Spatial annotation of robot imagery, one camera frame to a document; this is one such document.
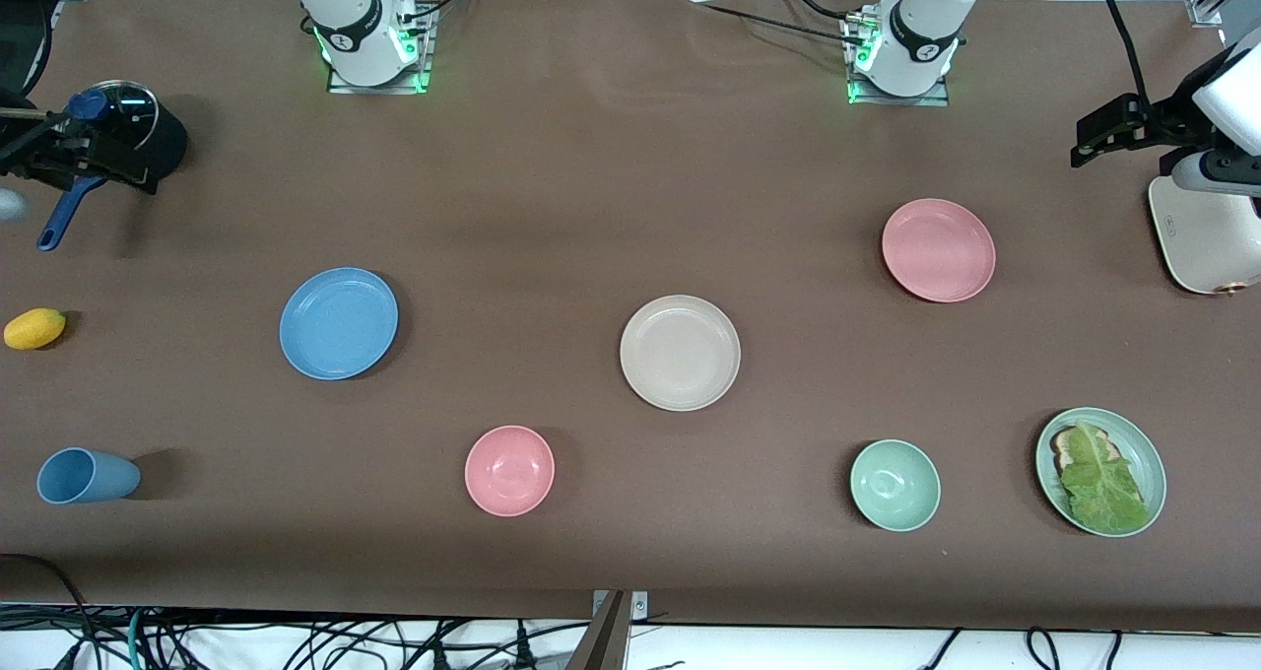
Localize toasted bread slice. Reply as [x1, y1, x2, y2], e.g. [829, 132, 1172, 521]
[1050, 426, 1119, 474]

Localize brown table cover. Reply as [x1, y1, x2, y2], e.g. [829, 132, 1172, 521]
[0, 0, 1261, 634]

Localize green bowl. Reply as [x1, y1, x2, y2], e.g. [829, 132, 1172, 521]
[849, 438, 942, 533]

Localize yellow lemon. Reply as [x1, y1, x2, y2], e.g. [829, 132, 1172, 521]
[3, 307, 67, 351]

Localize pink bowl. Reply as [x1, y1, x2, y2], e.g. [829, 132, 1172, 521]
[464, 425, 556, 518]

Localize green plate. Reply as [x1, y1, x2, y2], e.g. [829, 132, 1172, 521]
[1034, 407, 1167, 538]

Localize blue cup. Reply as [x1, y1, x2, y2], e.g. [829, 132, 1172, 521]
[36, 447, 142, 505]

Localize beige plate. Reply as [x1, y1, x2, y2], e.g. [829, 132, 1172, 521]
[620, 295, 742, 413]

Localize pink plate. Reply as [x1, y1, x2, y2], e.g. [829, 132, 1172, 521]
[881, 198, 997, 303]

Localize black pot blue handle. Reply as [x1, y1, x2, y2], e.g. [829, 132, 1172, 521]
[36, 79, 188, 252]

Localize beige toaster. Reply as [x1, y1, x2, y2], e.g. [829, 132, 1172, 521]
[1148, 175, 1261, 297]

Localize blue plate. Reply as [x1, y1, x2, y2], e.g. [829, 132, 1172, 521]
[279, 267, 400, 381]

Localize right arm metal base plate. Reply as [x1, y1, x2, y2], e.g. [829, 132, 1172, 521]
[327, 5, 432, 95]

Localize green lettuce leaf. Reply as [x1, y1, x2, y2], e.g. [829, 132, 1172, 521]
[1059, 421, 1152, 535]

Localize dark camera stand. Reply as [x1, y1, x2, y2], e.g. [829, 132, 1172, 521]
[566, 591, 631, 670]

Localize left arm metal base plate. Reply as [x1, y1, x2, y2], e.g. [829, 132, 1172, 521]
[847, 15, 952, 107]

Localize black base cable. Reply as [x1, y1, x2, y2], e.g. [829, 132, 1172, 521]
[399, 0, 486, 23]
[781, 0, 858, 23]
[690, 0, 860, 45]

